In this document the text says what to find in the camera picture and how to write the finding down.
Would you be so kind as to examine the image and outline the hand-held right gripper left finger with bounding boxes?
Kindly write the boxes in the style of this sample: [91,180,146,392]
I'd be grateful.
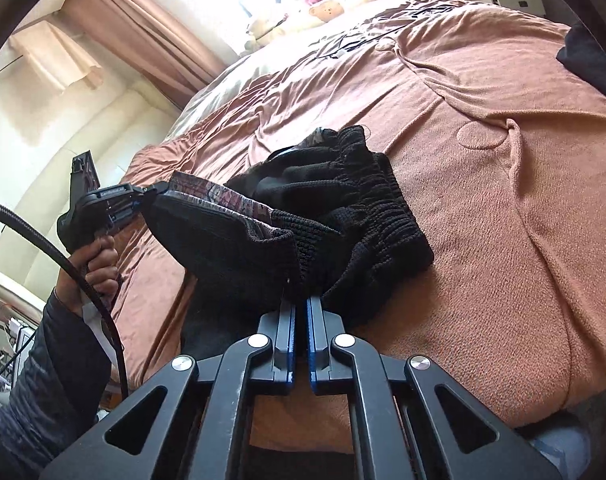
[40,300,299,480]

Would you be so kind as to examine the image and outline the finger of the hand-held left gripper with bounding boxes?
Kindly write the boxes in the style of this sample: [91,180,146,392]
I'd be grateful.
[130,182,173,209]

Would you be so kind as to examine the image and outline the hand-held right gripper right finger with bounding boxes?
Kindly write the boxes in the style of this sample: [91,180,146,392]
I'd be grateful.
[305,296,564,480]

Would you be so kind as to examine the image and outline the black pants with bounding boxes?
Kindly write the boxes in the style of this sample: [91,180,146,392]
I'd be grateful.
[142,125,436,361]

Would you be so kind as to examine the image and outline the person's left forearm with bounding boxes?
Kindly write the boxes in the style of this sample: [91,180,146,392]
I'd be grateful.
[0,290,114,480]

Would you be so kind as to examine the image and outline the person's left hand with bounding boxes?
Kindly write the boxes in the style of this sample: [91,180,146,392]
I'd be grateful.
[53,234,122,318]

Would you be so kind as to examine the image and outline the cream padded headboard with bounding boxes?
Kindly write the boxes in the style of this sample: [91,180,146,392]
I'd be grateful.
[0,87,179,311]

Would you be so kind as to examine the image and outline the pink curtain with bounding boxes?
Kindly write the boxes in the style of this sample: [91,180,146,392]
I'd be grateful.
[60,0,229,111]

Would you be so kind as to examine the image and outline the cream hanging cloth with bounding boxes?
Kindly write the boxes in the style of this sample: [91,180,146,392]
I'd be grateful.
[8,17,106,93]

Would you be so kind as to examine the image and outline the beige plush toy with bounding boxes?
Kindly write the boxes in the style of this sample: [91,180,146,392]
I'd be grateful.
[240,15,279,53]

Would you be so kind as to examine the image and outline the brown blanket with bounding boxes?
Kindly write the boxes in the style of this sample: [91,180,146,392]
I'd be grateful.
[100,0,606,453]

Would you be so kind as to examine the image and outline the black rectangular loop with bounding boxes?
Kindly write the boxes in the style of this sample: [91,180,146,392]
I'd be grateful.
[408,4,456,18]
[333,30,384,53]

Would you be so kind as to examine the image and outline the plush toys on windowsill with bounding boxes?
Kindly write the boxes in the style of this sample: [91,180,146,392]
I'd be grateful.
[278,0,409,36]

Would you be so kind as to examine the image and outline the dark cloth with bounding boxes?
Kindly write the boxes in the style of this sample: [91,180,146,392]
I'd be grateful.
[556,20,606,121]

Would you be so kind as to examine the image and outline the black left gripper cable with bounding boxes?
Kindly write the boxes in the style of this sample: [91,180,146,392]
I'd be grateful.
[0,197,130,401]

